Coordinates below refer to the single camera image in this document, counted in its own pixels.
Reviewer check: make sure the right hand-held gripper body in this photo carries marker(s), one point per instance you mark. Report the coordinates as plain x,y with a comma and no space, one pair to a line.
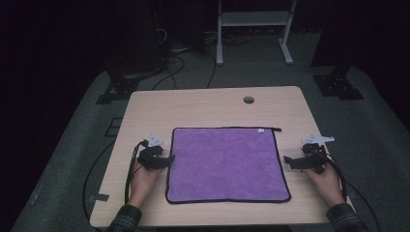
316,158

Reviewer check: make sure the person's right hand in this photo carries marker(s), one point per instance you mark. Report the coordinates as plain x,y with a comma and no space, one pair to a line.
325,185

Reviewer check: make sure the person's left hand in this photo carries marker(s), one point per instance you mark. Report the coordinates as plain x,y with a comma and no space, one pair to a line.
143,185

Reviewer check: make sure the purple cloth with black edge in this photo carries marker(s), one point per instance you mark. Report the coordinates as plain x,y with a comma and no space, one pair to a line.
225,164

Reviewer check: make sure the dark computer tower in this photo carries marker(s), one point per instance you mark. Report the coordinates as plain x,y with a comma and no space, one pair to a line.
180,22

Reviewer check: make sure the black stand base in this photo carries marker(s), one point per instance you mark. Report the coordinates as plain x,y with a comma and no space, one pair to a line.
338,85
119,88

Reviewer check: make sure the white metal stand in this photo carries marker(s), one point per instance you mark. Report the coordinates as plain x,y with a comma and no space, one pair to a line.
253,19

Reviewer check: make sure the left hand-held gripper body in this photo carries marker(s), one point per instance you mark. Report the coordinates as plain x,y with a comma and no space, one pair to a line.
150,156

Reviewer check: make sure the round grey table grommet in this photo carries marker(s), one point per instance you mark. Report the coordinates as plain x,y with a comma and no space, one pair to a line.
248,100

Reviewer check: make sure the grey tape strip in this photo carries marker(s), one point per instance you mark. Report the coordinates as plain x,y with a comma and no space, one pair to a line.
99,197

